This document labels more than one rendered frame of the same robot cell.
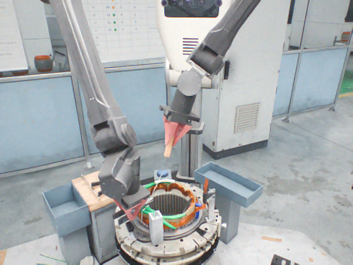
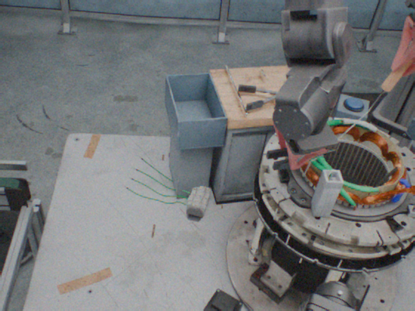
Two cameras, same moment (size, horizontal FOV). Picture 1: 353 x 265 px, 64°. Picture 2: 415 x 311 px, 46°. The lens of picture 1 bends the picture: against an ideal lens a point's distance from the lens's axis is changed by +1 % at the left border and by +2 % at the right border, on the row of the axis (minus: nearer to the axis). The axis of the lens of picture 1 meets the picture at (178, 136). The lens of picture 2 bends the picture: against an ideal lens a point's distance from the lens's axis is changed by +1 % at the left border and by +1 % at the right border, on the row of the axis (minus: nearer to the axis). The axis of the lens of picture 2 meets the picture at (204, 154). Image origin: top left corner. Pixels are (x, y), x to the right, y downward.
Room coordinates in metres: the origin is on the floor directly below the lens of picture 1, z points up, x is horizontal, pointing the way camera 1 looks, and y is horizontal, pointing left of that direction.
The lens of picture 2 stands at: (-0.03, 0.07, 1.74)
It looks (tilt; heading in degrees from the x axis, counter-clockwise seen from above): 44 degrees down; 19
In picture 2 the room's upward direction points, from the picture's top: 7 degrees clockwise
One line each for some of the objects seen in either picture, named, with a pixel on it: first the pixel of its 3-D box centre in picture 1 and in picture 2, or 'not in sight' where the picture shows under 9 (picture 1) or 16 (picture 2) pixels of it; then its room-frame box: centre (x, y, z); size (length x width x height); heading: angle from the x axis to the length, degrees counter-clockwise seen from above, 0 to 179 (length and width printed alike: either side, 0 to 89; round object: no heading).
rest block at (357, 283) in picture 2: not in sight; (356, 286); (0.64, -0.07, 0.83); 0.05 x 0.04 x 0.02; 172
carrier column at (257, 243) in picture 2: not in sight; (262, 225); (0.64, 0.16, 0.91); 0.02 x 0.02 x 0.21
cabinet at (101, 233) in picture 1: (110, 214); (250, 140); (0.87, 0.27, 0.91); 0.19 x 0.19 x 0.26; 37
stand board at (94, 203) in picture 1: (106, 185); (259, 95); (0.88, 0.27, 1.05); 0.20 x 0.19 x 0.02; 127
